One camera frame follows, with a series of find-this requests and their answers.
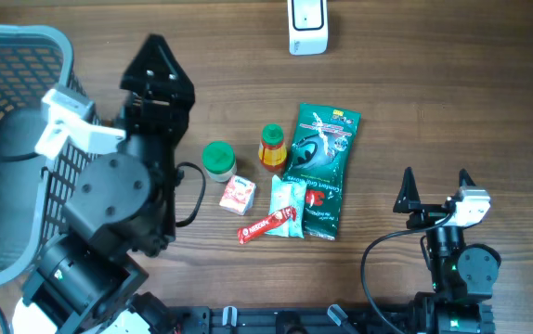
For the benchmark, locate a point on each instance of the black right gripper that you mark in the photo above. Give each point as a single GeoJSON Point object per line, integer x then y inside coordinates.
{"type": "Point", "coordinates": [409, 199]}

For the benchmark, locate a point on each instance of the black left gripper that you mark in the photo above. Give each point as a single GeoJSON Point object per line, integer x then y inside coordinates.
{"type": "Point", "coordinates": [134, 78]}

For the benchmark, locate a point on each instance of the green lid glass jar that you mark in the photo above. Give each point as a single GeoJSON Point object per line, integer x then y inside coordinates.
{"type": "Point", "coordinates": [219, 161]}

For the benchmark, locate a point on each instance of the green 3M gloves packet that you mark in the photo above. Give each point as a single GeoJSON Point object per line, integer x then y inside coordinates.
{"type": "Point", "coordinates": [319, 154]}

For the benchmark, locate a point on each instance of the orange sauce bottle green cap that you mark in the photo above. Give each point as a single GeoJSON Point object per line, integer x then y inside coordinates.
{"type": "Point", "coordinates": [272, 151]}

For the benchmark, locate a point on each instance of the pale green tissue packet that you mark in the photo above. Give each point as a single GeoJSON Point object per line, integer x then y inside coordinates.
{"type": "Point", "coordinates": [284, 194]}

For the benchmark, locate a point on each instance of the small red white carton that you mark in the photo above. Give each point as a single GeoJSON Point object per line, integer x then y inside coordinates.
{"type": "Point", "coordinates": [238, 196]}

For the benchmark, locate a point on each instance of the red Nescafe stick sachet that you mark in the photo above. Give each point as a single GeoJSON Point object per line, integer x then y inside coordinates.
{"type": "Point", "coordinates": [274, 220]}

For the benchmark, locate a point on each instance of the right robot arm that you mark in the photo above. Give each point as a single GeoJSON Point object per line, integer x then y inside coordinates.
{"type": "Point", "coordinates": [462, 274]}

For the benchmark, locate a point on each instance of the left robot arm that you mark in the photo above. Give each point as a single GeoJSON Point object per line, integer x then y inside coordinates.
{"type": "Point", "coordinates": [86, 280]}

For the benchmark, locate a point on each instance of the white barcode scanner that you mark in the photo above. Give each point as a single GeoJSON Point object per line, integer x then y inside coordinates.
{"type": "Point", "coordinates": [308, 27]}

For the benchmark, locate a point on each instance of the grey plastic mesh basket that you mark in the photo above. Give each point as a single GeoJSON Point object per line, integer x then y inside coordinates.
{"type": "Point", "coordinates": [32, 189]}

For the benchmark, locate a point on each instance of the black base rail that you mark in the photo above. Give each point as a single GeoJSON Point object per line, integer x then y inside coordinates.
{"type": "Point", "coordinates": [231, 319]}

